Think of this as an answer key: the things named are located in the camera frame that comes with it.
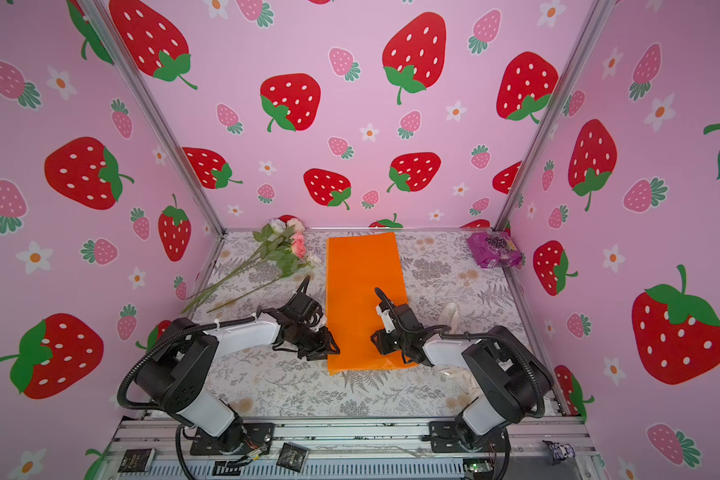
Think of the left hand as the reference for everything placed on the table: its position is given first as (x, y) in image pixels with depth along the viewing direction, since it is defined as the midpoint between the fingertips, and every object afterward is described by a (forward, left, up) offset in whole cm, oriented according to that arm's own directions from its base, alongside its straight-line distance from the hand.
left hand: (338, 352), depth 87 cm
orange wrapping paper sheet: (+35, -4, -4) cm, 35 cm away
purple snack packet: (+37, -55, +4) cm, 67 cm away
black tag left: (-27, +46, 0) cm, 53 cm away
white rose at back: (+52, +28, +2) cm, 59 cm away
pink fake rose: (+45, +20, +2) cm, 49 cm away
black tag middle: (-26, +9, 0) cm, 27 cm away
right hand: (+6, -11, -1) cm, 12 cm away
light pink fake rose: (+39, +18, +1) cm, 43 cm away
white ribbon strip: (-9, -34, -2) cm, 35 cm away
